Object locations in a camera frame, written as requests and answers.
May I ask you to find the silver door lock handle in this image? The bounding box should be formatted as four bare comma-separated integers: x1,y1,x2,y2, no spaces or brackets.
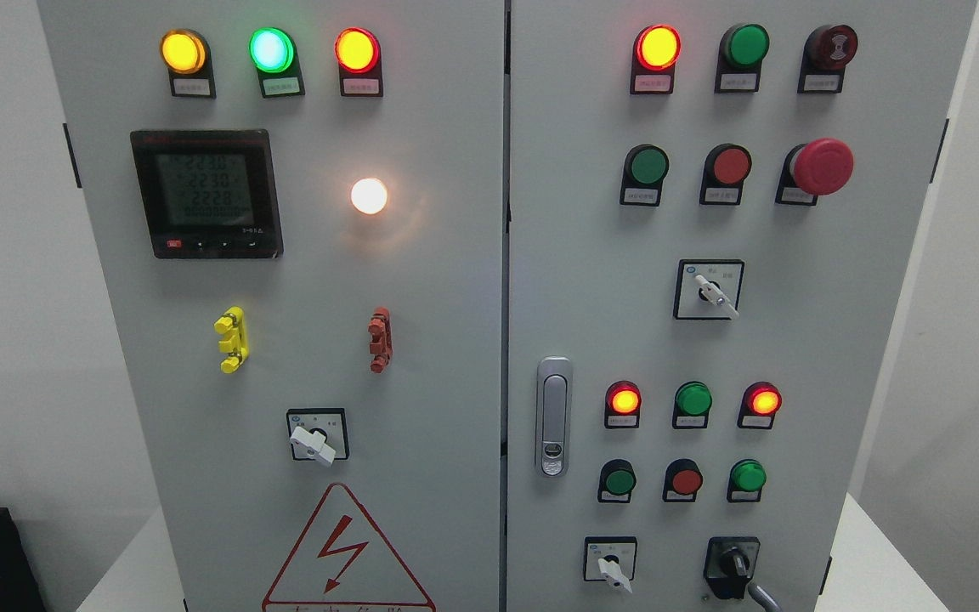
535,356,574,478

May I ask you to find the white lit indicator light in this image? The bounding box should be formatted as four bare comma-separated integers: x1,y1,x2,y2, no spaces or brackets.
349,177,389,214

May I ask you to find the grey right cabinet door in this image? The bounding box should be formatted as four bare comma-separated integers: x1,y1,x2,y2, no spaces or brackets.
504,1,976,611

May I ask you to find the white selector switch left door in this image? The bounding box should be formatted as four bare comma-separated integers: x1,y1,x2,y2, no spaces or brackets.
285,407,349,468

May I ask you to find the green push button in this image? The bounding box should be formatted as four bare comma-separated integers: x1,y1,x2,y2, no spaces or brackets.
620,144,669,207
596,458,637,503
726,458,768,503

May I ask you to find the red push button lower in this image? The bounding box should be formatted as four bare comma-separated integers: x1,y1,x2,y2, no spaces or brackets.
663,458,704,503

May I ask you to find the red push button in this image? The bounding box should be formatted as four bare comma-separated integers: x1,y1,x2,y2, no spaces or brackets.
663,458,704,503
699,143,751,206

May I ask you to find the yellow terminal connector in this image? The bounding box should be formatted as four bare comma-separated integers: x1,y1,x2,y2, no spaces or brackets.
213,306,250,373

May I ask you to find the grey left cabinet door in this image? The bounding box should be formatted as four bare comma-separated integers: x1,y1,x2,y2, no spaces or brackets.
38,1,505,611

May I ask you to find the red indicator light lower left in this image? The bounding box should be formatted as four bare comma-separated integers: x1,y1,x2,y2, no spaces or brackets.
603,380,642,429

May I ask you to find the red indicator light lower right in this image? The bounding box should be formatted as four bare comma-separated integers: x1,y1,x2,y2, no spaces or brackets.
738,381,784,430

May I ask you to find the green indicator light top right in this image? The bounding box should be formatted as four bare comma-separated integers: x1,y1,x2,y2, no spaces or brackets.
714,23,772,94

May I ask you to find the green push button upper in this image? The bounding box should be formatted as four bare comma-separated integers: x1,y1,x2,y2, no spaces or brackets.
620,144,669,207

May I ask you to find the black knob selector switch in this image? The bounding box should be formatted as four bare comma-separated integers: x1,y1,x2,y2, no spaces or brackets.
703,537,761,600

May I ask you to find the yellow indicator light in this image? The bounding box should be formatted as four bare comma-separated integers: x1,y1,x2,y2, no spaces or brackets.
161,30,215,99

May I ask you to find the white selector switch bottom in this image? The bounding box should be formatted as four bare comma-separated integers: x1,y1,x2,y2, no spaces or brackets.
583,537,638,593

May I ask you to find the red indicator light top right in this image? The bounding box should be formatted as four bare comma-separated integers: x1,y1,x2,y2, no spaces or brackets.
630,24,682,94

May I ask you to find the black digital power meter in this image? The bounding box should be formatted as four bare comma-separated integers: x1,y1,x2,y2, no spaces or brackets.
131,129,283,259

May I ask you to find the red terminal connector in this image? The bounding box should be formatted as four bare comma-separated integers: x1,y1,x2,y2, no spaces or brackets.
366,306,393,373

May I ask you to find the green push button lower right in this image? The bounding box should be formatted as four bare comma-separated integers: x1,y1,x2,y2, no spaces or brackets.
726,458,768,503

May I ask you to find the white selector switch upper right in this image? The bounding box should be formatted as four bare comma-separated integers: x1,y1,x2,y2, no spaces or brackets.
673,259,745,320

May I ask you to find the dark red buzzer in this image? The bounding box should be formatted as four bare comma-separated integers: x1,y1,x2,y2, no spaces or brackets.
799,25,858,94

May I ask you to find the red high voltage warning sign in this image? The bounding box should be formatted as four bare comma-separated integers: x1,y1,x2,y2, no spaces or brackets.
261,483,436,611

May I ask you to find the lit green indicator light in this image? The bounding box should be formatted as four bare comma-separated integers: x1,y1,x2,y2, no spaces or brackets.
248,27,304,99

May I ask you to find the red indicator light left door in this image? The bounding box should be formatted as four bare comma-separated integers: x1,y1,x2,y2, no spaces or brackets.
334,27,383,97

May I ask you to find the red push button upper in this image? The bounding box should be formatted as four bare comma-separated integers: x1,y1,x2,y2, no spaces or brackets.
699,143,751,206

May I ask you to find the white selector switch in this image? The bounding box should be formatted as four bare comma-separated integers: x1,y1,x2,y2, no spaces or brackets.
583,537,638,593
673,259,745,320

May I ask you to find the grey cabinet door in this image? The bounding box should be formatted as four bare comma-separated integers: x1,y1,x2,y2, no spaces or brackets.
504,1,976,611
38,1,505,611

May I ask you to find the red emergency stop button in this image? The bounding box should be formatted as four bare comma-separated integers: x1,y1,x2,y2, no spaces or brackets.
774,137,854,206

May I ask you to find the green indicator light lower middle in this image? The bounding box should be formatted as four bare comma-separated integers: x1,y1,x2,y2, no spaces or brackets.
672,381,712,429

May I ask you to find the green push button lower left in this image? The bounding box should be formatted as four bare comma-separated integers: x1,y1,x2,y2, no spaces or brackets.
596,458,637,503

